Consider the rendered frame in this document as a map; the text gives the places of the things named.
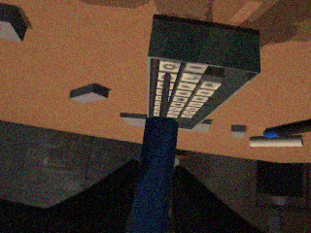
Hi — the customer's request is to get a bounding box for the blue stylus with silver tip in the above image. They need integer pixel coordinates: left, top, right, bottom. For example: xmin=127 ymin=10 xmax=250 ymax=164
xmin=130 ymin=73 xmax=179 ymax=233

